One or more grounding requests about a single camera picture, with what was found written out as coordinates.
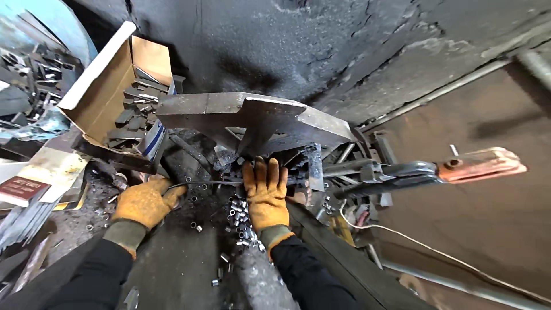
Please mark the person's right hand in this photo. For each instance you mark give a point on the person's right hand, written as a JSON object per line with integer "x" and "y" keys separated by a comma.
{"x": 268, "y": 211}

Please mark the person's left hand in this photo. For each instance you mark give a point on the person's left hand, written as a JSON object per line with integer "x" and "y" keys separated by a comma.
{"x": 140, "y": 204}

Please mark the person's right little finger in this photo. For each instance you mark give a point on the person's right little finger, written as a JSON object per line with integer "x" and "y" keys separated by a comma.
{"x": 283, "y": 183}

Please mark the person's left thumb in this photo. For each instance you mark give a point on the person's left thumb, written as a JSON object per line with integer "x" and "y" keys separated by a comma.
{"x": 174, "y": 196}

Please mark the person's right ring finger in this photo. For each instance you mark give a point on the person's right ring finger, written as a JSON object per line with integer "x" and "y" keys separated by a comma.
{"x": 273, "y": 175}

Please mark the person's right index finger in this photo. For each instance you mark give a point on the person's right index finger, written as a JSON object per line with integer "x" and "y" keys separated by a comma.
{"x": 249, "y": 176}

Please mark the person's left fingers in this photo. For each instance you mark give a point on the person's left fingers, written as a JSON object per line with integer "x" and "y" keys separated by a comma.
{"x": 159, "y": 184}

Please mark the person's right middle finger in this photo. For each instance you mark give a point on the person's right middle finger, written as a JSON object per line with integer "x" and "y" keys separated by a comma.
{"x": 261, "y": 174}

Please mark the thin black metal rod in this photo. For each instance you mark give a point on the thin black metal rod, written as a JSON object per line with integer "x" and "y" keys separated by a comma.
{"x": 215, "y": 182}

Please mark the person's left forearm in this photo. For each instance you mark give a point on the person's left forearm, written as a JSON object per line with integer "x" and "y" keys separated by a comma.
{"x": 97, "y": 269}

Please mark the person's right forearm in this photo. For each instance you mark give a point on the person's right forearm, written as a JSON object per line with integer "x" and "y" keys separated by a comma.
{"x": 305, "y": 275}

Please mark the upright greyish blue metal plate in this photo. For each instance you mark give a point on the upright greyish blue metal plate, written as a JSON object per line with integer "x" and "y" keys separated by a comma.
{"x": 316, "y": 170}

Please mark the pile of small metal rings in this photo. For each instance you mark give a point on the pile of small metal rings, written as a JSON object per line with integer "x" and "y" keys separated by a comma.
{"x": 241, "y": 215}

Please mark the thick angular steel plate guard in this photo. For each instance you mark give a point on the thick angular steel plate guard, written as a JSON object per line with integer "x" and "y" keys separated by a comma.
{"x": 267, "y": 118}

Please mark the pile of flat metal pieces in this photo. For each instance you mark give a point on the pile of flat metal pieces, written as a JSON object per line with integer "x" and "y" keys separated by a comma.
{"x": 133, "y": 122}

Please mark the yellow object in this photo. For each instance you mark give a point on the yellow object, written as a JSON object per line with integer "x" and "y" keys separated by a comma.
{"x": 342, "y": 228}

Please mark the yellow edged flat tray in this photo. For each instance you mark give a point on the yellow edged flat tray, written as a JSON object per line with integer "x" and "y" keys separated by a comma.
{"x": 76, "y": 198}

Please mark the worn yellowish paper sheet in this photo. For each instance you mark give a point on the worn yellowish paper sheet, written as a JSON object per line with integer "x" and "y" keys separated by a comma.
{"x": 60, "y": 168}

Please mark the person's legs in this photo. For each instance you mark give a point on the person's legs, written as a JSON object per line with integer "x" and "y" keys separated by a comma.
{"x": 344, "y": 262}

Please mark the open cardboard box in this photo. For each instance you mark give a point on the open cardboard box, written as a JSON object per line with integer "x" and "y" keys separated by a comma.
{"x": 103, "y": 92}

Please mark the dark red printed box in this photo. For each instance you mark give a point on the dark red printed box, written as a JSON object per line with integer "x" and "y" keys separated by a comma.
{"x": 21, "y": 190}

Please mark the bundle of grey metal strips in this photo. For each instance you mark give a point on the bundle of grey metal strips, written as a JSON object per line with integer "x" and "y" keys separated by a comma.
{"x": 26, "y": 221}

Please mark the long worn wooden strip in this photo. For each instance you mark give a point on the long worn wooden strip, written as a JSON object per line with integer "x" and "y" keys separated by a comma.
{"x": 33, "y": 263}

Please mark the heap of metal scraps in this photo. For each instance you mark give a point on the heap of metal scraps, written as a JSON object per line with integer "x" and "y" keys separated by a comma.
{"x": 45, "y": 79}

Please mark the light blue tub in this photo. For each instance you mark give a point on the light blue tub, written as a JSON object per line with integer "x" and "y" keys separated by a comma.
{"x": 84, "y": 26}

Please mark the long grey metal pipe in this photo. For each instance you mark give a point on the long grey metal pipe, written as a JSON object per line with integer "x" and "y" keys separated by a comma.
{"x": 443, "y": 93}
{"x": 447, "y": 282}

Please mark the large brown metal panel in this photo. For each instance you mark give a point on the large brown metal panel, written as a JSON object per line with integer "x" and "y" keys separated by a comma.
{"x": 465, "y": 211}

